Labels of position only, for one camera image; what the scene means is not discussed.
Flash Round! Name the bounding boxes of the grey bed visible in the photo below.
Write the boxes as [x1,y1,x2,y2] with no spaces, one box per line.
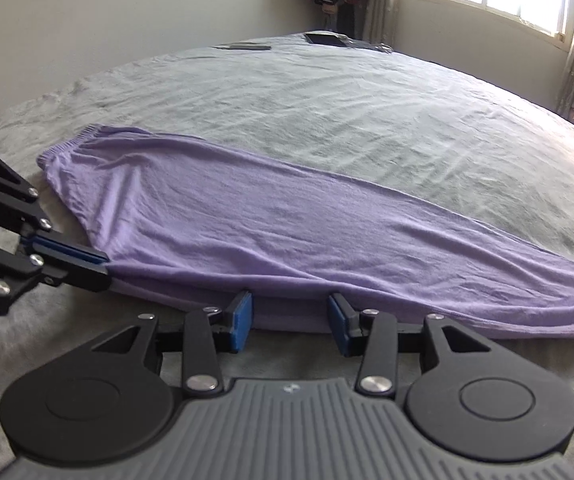
[0,32,574,480]

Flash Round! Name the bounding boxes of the white cable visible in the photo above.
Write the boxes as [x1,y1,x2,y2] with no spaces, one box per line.
[342,37,394,55]

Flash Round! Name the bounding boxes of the black phone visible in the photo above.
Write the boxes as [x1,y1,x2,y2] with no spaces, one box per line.
[214,42,272,52]

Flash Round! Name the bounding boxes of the tablet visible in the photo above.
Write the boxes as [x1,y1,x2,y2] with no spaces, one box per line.
[304,31,350,47]

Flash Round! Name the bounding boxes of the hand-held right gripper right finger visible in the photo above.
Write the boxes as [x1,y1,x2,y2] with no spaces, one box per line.
[327,292,500,395]

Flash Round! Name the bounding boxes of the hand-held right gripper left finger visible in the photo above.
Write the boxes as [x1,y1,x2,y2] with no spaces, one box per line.
[90,290,254,393]

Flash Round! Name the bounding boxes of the purple pants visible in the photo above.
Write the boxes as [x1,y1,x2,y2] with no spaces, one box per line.
[36,126,574,341]

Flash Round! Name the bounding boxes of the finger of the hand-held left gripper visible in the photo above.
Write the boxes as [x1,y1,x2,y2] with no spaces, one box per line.
[0,159,109,265]
[0,234,113,311]

